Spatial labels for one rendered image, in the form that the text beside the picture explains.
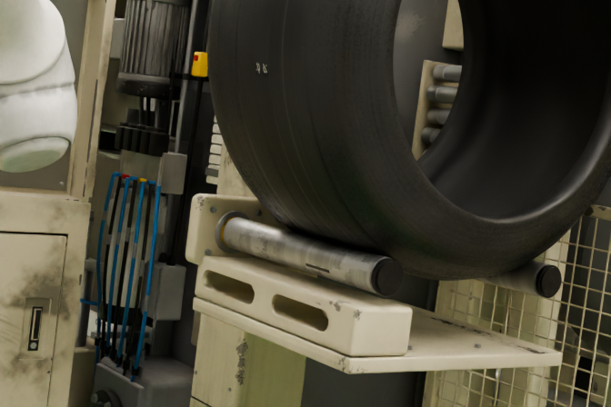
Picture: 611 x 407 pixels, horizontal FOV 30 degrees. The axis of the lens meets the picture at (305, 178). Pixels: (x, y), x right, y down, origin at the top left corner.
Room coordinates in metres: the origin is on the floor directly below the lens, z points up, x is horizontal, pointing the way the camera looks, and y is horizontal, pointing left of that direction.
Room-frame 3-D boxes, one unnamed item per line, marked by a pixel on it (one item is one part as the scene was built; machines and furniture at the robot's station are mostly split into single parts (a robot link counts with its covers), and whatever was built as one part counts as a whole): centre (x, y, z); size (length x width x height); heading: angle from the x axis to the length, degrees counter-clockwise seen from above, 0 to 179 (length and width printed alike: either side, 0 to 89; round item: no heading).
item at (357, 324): (1.47, -0.01, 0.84); 0.36 x 0.09 x 0.06; 36
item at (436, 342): (1.55, -0.12, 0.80); 0.37 x 0.36 x 0.02; 126
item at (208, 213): (1.70, -0.01, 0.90); 0.40 x 0.03 x 0.10; 126
